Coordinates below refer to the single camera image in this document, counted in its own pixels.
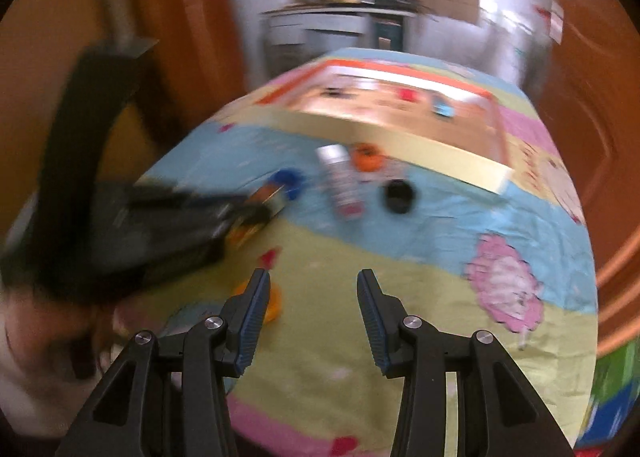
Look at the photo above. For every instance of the white hello kitty lighter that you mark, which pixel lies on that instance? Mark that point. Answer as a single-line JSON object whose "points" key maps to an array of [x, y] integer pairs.
{"points": [[336, 93]]}

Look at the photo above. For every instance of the black bottle cap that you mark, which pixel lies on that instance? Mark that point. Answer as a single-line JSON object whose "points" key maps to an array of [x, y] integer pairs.
{"points": [[399, 196]]}

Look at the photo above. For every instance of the brown wooden door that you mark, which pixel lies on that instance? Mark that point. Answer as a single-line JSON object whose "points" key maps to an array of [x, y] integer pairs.
{"points": [[589, 102]]}

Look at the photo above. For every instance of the red bottle cap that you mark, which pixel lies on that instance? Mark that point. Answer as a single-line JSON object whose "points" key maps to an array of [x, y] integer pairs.
{"points": [[408, 95]]}

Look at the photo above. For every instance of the gold mirrored box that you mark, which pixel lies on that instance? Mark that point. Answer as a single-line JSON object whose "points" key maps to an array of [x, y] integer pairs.
{"points": [[256, 213]]}

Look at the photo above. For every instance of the teal lighter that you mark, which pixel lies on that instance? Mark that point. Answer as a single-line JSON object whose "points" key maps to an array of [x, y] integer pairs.
{"points": [[442, 107]]}

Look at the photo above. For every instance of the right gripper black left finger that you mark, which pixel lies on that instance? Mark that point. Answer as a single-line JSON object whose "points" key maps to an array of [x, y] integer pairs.
{"points": [[166, 396]]}

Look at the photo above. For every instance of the cartoon sheep tablecloth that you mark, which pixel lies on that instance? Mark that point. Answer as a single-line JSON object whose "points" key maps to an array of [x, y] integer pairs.
{"points": [[518, 263]]}

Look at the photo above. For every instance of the light orange bottle cap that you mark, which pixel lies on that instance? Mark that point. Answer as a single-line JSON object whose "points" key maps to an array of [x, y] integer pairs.
{"points": [[274, 307]]}

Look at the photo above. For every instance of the orange rimmed cardboard tray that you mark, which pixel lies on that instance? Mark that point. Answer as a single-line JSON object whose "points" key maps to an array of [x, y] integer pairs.
{"points": [[470, 147]]}

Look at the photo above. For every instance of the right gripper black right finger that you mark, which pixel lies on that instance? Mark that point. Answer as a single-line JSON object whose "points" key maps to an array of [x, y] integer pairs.
{"points": [[499, 411]]}

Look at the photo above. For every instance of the green beer carton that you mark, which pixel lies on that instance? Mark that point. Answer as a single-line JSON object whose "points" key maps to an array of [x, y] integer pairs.
{"points": [[614, 391]]}

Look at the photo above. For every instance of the dark orange printed cap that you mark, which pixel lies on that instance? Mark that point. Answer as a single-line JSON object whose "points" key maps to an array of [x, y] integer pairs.
{"points": [[367, 157]]}

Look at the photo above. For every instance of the grey kitchen counter cabinet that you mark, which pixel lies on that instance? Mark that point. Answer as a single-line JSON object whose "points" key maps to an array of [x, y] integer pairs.
{"points": [[294, 36]]}

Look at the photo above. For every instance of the blue bottle cap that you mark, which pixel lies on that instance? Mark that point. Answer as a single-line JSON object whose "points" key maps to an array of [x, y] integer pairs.
{"points": [[293, 181]]}

